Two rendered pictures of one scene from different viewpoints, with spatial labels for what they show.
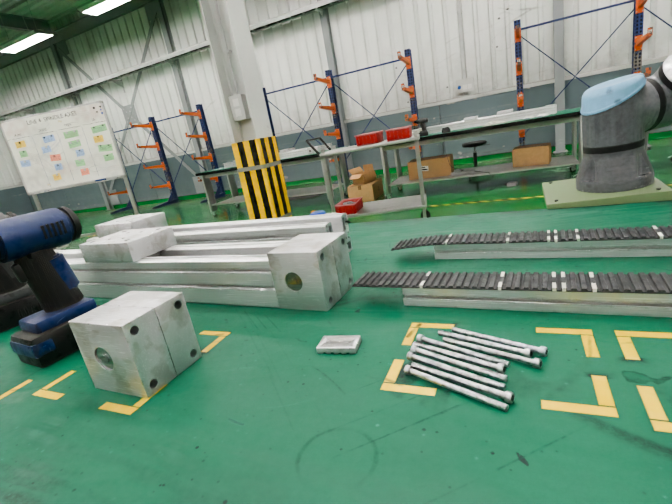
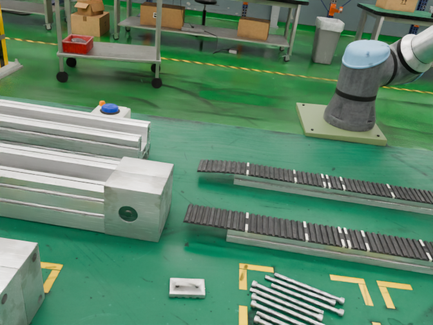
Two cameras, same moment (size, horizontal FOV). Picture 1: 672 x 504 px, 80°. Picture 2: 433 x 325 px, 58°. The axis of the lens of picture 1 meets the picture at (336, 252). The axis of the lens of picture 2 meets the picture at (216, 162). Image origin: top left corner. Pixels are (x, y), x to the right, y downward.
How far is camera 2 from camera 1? 0.27 m
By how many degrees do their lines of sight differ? 28
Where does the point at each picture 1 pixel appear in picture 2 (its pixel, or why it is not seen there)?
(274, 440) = not seen: outside the picture
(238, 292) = (57, 213)
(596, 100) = (357, 58)
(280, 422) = not seen: outside the picture
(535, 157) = (256, 31)
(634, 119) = (376, 80)
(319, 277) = (158, 215)
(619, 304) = (377, 258)
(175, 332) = (30, 285)
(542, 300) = (331, 250)
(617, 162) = (357, 109)
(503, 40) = not seen: outside the picture
